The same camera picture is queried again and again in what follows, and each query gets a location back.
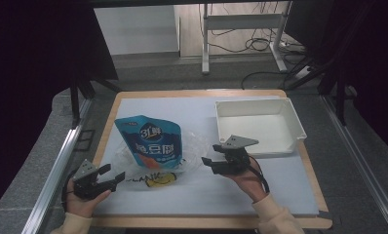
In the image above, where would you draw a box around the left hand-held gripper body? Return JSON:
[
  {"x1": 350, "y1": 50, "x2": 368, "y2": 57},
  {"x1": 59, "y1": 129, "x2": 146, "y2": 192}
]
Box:
[{"x1": 72, "y1": 159, "x2": 118, "y2": 201}]

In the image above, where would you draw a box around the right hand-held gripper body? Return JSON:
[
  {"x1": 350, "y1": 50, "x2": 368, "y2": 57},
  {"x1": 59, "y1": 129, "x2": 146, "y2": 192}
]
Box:
[{"x1": 221, "y1": 135, "x2": 260, "y2": 176}]

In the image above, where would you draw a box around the clear printed plastic bag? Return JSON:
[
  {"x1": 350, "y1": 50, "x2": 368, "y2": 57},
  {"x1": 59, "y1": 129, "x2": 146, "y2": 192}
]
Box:
[{"x1": 114, "y1": 129, "x2": 213, "y2": 189}]

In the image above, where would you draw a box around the blue snack pouch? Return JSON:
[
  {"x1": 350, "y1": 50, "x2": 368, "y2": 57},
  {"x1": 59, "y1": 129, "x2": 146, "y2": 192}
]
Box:
[{"x1": 113, "y1": 114, "x2": 183, "y2": 171}]

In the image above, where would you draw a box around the person's left hand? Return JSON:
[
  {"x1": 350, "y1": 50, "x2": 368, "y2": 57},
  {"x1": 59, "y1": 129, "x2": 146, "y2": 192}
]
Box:
[{"x1": 64, "y1": 177, "x2": 112, "y2": 218}]

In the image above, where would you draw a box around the person's right hand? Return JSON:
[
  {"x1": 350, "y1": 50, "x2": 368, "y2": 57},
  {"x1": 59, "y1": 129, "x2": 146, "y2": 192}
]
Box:
[{"x1": 225, "y1": 157, "x2": 270, "y2": 205}]

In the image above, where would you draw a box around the white plastic bin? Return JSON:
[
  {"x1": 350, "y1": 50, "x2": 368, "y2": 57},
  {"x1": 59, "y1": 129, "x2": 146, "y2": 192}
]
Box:
[{"x1": 213, "y1": 97, "x2": 308, "y2": 157}]

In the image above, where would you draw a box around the pale blue table mat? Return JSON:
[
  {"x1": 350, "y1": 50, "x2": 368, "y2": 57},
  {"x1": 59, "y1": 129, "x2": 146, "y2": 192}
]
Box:
[{"x1": 94, "y1": 95, "x2": 320, "y2": 217}]

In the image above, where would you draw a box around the wooden table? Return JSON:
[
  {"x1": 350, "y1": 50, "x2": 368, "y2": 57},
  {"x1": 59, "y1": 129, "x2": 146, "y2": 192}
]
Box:
[{"x1": 91, "y1": 89, "x2": 333, "y2": 230}]

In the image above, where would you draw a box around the black metal stand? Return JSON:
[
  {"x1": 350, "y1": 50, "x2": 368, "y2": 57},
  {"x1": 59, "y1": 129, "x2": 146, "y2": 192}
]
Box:
[{"x1": 69, "y1": 73, "x2": 122, "y2": 130}]

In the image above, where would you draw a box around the white power strip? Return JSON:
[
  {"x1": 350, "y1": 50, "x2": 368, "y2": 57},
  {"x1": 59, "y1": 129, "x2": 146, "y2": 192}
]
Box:
[{"x1": 291, "y1": 63, "x2": 313, "y2": 82}]

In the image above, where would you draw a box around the dark curtain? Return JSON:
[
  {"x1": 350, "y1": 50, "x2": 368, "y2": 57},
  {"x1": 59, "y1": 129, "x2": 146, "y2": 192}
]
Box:
[
  {"x1": 284, "y1": 0, "x2": 388, "y2": 160},
  {"x1": 0, "y1": 0, "x2": 119, "y2": 217}
]

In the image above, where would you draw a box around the white partition panel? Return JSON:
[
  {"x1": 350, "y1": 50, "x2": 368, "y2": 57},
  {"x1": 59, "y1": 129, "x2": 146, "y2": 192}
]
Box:
[{"x1": 94, "y1": 4, "x2": 180, "y2": 57}]

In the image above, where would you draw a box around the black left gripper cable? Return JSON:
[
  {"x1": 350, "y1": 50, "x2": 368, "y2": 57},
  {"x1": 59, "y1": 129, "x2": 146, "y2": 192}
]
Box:
[{"x1": 60, "y1": 170, "x2": 79, "y2": 213}]

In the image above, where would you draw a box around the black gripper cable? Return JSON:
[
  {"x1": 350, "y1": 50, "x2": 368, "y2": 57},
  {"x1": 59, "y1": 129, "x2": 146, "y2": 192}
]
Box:
[
  {"x1": 246, "y1": 155, "x2": 271, "y2": 195},
  {"x1": 60, "y1": 170, "x2": 79, "y2": 213}
]

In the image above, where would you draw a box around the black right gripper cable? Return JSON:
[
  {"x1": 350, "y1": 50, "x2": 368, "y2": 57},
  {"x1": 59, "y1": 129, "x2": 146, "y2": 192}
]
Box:
[{"x1": 246, "y1": 155, "x2": 271, "y2": 195}]

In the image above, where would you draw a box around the aluminium rail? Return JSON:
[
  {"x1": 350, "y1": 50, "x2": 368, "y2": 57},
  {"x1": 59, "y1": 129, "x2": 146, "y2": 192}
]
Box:
[
  {"x1": 321, "y1": 95, "x2": 388, "y2": 234},
  {"x1": 20, "y1": 97, "x2": 93, "y2": 234}
]

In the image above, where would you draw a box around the dark square floor frame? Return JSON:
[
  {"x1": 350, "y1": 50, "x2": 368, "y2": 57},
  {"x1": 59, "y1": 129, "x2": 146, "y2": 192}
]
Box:
[{"x1": 74, "y1": 129, "x2": 97, "y2": 152}]

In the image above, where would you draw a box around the black floor cable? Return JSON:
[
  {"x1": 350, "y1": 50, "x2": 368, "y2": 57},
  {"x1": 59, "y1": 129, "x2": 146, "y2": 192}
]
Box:
[{"x1": 240, "y1": 57, "x2": 308, "y2": 91}]

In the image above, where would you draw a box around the tangle of floor cables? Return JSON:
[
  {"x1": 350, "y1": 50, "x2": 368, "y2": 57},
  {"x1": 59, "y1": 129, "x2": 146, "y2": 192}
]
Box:
[{"x1": 198, "y1": 2, "x2": 307, "y2": 55}]

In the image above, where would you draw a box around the white metal desk frame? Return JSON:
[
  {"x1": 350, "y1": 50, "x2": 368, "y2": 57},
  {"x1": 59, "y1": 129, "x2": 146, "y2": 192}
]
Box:
[{"x1": 200, "y1": 0, "x2": 294, "y2": 75}]

